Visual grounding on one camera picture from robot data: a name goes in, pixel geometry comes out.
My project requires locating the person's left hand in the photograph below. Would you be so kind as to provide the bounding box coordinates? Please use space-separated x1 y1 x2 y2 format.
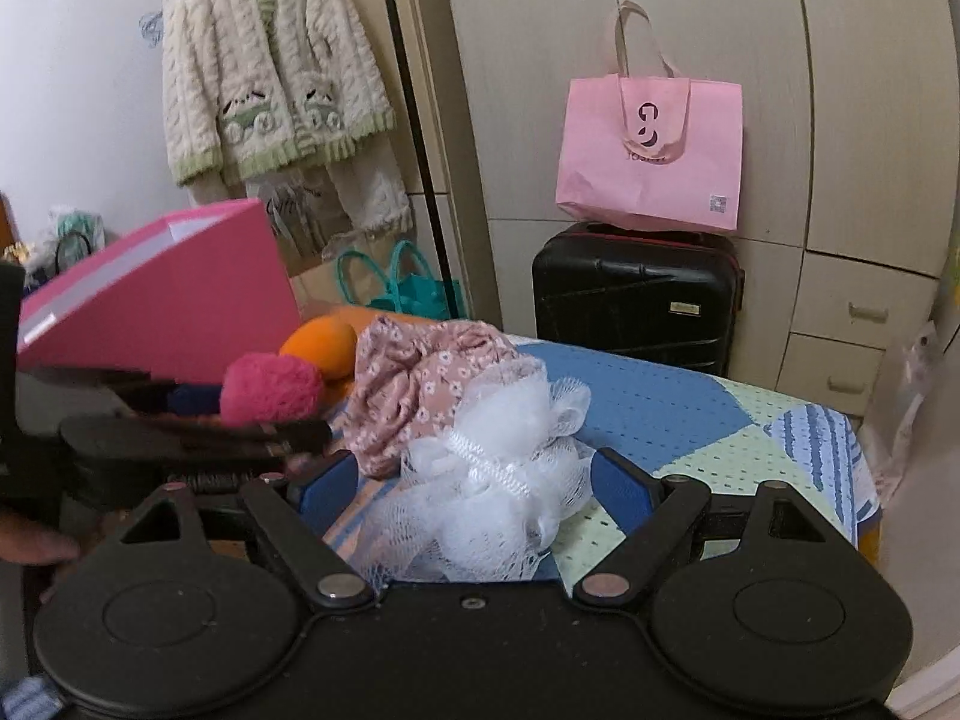
0 506 82 565

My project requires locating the crumpled plastic bag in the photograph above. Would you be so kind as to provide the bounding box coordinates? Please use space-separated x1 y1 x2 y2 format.
25 206 107 293

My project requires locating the beige wardrobe with drawers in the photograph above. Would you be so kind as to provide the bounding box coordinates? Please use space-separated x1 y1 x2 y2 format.
405 0 960 421

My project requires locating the magenta fluffy pom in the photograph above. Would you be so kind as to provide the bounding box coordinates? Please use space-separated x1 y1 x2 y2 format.
219 352 327 426

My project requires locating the teal handled bag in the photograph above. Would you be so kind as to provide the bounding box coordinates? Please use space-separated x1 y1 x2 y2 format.
336 240 467 320

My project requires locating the orange foam ball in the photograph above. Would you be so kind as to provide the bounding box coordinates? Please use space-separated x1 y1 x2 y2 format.
280 317 359 382

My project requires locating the white mesh bath loofah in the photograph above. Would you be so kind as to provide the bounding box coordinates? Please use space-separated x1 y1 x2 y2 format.
352 371 598 586

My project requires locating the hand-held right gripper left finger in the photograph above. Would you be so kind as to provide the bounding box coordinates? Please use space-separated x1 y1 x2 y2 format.
112 450 376 612

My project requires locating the black hard suitcase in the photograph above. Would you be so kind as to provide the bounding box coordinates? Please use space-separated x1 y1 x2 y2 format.
532 221 747 380

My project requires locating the pink paper shopping bag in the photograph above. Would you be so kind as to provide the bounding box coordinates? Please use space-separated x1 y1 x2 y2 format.
555 0 745 233

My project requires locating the cream green knit cardigan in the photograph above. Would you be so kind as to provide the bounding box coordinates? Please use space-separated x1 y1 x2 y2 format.
161 0 417 238

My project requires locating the pink floral cloth cap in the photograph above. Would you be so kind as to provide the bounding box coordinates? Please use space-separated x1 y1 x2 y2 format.
337 315 545 478

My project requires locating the clear plastic bag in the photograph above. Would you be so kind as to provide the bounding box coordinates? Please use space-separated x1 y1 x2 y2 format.
247 169 347 263

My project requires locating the blue striped cloth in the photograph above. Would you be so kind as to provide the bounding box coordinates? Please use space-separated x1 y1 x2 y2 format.
0 677 65 720

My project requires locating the pink cardboard box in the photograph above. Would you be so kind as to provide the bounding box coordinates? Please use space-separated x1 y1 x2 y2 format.
16 199 301 391

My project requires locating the black metal pole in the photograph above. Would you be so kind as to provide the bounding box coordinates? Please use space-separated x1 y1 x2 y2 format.
373 0 470 320

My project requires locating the white hanging plastic bag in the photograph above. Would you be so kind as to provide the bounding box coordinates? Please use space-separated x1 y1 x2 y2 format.
862 319 943 511

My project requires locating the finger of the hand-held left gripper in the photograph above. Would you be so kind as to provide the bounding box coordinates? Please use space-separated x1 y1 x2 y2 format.
34 366 226 415
60 416 335 460

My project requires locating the patchwork dotted blanket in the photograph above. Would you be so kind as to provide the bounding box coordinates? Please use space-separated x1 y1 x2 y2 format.
322 304 883 586

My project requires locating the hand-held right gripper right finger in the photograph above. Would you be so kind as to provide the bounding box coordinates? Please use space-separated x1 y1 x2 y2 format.
574 446 847 610

